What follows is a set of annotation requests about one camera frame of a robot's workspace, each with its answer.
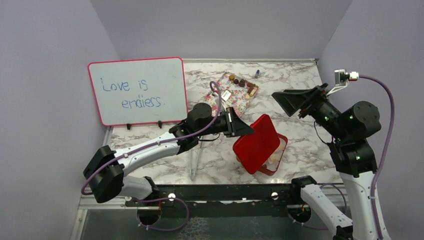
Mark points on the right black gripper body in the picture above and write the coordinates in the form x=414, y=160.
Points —
x=327, y=114

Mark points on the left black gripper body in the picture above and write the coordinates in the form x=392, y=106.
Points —
x=218, y=126

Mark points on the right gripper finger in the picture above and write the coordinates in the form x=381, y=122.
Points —
x=291, y=101
x=317, y=90

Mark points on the red tin lid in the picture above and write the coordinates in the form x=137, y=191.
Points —
x=265, y=134

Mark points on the red chocolate box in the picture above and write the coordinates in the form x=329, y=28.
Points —
x=276, y=159

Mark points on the metal serving tongs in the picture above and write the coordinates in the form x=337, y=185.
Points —
x=194, y=161

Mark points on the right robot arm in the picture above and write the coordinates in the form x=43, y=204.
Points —
x=354, y=160

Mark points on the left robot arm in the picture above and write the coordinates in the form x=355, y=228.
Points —
x=108, y=172

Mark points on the floral rectangular tray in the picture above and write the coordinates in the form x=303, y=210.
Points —
x=242, y=91

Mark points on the blue marker cap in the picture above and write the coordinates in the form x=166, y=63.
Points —
x=257, y=73

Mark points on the pink framed whiteboard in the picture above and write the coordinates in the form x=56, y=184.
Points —
x=139, y=91

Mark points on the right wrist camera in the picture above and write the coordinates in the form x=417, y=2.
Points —
x=342, y=79

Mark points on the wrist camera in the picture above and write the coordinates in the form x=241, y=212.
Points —
x=225, y=95
x=342, y=79

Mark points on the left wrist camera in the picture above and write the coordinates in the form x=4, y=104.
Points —
x=225, y=95

